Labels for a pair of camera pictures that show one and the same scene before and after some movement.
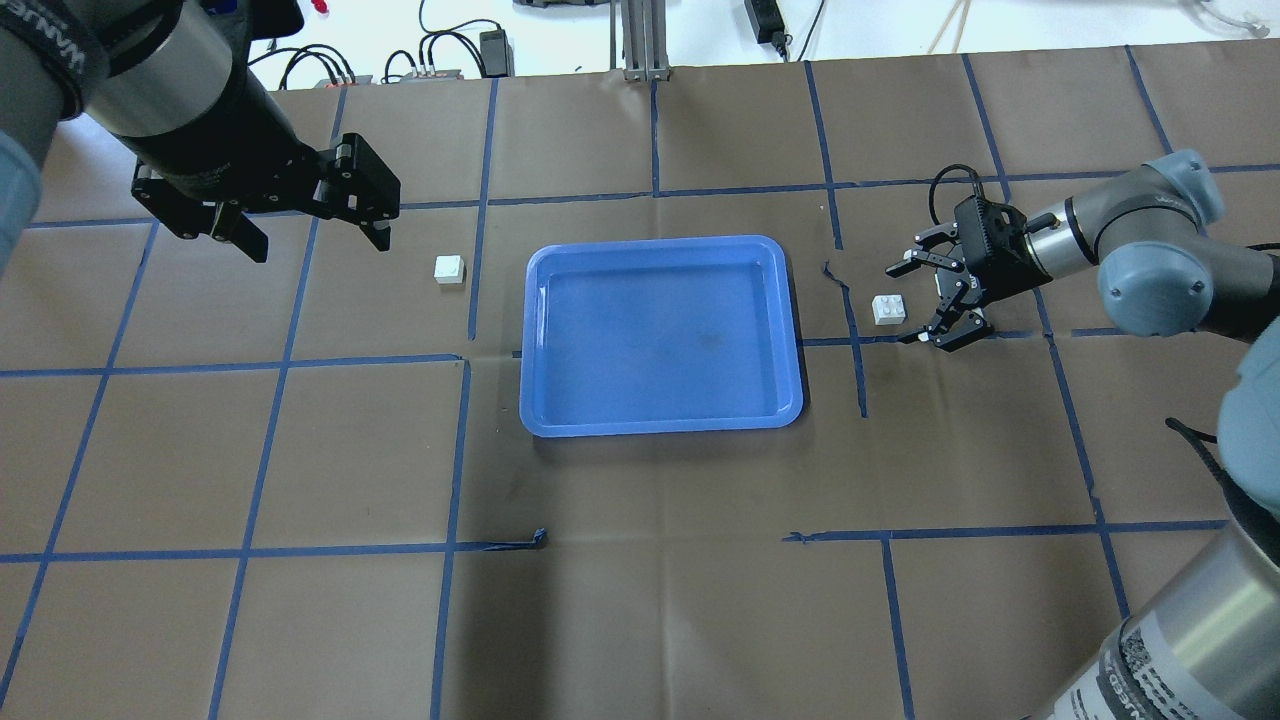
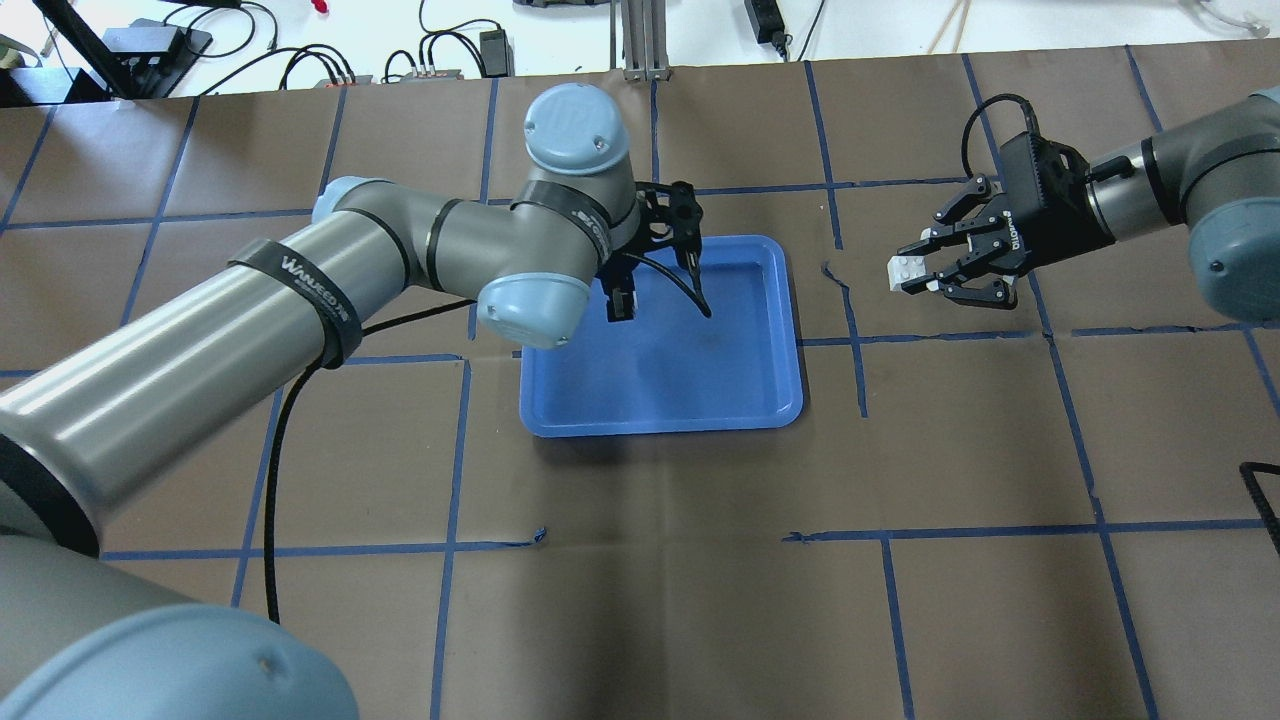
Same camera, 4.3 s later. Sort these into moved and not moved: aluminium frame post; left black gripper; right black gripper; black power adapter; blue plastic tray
Moved: left black gripper; right black gripper
Not moved: blue plastic tray; aluminium frame post; black power adapter
